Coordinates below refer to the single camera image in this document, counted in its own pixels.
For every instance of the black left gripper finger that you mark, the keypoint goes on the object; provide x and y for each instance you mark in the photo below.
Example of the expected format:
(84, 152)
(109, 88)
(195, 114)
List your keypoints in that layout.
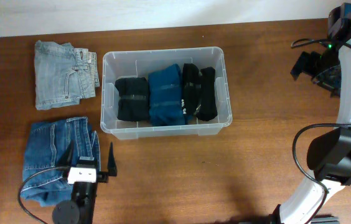
(111, 165)
(67, 156)

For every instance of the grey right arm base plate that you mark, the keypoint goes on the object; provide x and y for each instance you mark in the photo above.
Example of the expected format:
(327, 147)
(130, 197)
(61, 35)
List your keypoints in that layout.
(325, 220)

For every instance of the teal blue garment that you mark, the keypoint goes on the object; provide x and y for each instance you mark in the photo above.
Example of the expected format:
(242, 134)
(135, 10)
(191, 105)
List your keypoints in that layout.
(165, 99)

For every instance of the dark blue folded jeans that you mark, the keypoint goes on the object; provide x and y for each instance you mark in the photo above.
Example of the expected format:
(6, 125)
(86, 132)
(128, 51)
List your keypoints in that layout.
(46, 143)

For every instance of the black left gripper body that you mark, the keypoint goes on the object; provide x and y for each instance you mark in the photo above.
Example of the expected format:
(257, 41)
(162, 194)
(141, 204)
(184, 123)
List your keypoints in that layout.
(86, 191)

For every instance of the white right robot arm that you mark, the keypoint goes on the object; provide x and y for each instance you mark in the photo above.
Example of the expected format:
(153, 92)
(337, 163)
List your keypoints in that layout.
(328, 168)

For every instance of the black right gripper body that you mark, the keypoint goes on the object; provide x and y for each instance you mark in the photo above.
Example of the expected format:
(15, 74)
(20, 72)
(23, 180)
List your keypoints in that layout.
(324, 76)

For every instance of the light blue jeans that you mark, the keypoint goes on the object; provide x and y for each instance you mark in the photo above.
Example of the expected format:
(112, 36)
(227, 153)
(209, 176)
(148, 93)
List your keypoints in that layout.
(64, 75)

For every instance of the clear plastic storage bin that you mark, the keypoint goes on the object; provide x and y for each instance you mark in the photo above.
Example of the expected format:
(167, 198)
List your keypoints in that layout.
(133, 64)

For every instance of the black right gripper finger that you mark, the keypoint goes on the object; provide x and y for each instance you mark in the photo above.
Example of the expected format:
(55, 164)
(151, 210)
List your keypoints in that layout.
(302, 65)
(315, 59)

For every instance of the black garment with tape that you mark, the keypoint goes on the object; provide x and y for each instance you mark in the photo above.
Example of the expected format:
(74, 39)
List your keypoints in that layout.
(133, 102)
(198, 92)

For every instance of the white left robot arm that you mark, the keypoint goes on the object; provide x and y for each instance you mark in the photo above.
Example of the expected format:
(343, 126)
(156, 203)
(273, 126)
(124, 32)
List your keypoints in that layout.
(78, 209)

